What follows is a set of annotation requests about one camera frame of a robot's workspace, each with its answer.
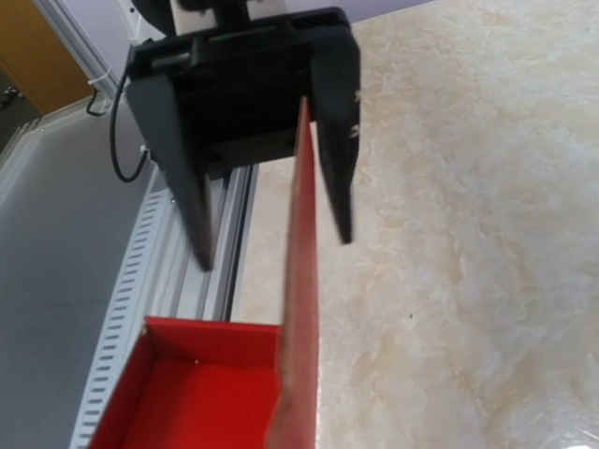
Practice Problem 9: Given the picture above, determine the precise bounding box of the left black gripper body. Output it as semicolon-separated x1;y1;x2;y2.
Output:
128;7;357;174

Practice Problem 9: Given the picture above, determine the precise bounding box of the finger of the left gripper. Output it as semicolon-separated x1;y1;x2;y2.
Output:
126;75;215;271
311;39;360;244

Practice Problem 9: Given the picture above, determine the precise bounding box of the red paper box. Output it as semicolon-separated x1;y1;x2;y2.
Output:
91;104;319;448

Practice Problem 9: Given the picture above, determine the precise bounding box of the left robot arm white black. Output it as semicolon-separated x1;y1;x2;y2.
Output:
126;1;360;270

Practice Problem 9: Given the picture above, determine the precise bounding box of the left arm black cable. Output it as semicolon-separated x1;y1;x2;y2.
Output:
84;67;153;183

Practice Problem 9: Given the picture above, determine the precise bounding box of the front aluminium rail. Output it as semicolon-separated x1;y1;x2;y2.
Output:
1;111;256;448

